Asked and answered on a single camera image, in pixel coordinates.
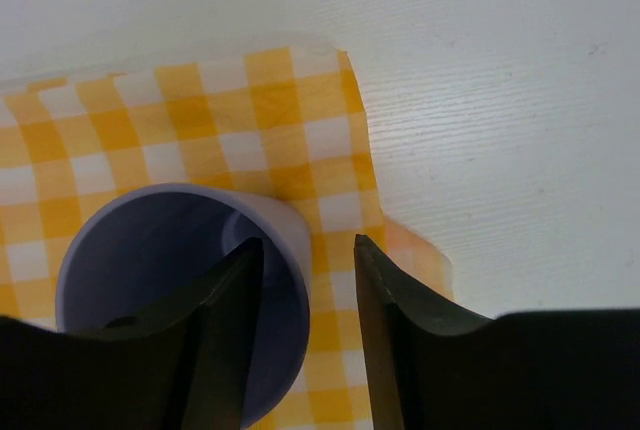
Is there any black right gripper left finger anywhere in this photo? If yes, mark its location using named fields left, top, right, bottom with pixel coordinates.
left=1, top=238, right=264, bottom=429

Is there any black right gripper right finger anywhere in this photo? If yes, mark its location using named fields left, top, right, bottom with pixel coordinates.
left=354, top=235, right=639, bottom=429

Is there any yellow white checkered cloth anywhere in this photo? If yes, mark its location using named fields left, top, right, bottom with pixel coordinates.
left=1, top=48, right=451, bottom=429

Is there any lilac plastic cup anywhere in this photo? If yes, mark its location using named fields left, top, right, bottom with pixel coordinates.
left=55, top=183, right=311, bottom=428

